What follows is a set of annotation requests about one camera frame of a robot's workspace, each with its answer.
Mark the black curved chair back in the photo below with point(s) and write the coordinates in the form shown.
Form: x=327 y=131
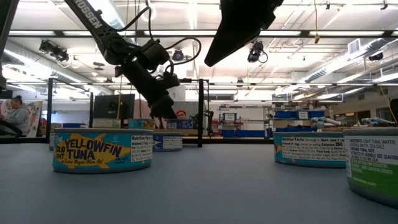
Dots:
x=12 y=127

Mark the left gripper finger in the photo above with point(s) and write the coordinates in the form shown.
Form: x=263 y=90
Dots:
x=164 y=109

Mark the blue white sign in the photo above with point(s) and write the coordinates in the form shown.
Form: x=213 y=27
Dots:
x=230 y=117

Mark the white ceiling vent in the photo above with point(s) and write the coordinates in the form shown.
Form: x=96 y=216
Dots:
x=354 y=46

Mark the blue label tuna can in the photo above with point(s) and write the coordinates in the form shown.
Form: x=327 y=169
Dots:
x=169 y=143
x=180 y=124

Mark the long blue storage bin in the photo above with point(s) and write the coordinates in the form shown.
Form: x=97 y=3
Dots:
x=242 y=133
x=293 y=129

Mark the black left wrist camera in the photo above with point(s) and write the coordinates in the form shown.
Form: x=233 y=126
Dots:
x=155 y=53

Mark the black spotlight cluster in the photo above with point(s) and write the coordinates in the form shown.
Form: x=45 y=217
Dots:
x=54 y=51

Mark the green white tuna can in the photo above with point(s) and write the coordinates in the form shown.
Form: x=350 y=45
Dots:
x=51 y=141
x=373 y=168
x=105 y=123

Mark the white shelf unit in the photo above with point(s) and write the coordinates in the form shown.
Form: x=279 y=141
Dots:
x=248 y=115

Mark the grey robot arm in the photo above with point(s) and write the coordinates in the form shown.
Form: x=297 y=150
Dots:
x=377 y=120
x=326 y=121

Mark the black ceiling dome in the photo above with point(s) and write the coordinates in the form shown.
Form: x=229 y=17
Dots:
x=376 y=56

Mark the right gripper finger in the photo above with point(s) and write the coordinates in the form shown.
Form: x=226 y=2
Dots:
x=228 y=43

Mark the small black background robot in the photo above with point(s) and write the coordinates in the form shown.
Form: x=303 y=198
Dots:
x=210 y=121

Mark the round black ceiling camera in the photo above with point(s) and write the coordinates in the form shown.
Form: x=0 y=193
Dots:
x=178 y=55

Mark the light wooden shelf board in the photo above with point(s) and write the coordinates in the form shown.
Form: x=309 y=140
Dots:
x=190 y=132

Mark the person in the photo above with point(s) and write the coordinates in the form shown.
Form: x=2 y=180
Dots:
x=181 y=113
x=18 y=118

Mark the blue table mat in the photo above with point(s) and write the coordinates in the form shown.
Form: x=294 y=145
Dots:
x=199 y=193

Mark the teal yellowfin tuna can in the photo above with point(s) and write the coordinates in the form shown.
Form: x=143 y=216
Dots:
x=93 y=152
x=141 y=124
x=308 y=149

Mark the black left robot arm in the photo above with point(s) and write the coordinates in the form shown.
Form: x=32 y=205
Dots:
x=93 y=21

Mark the colourful poster board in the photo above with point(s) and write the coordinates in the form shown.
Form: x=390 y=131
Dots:
x=35 y=112

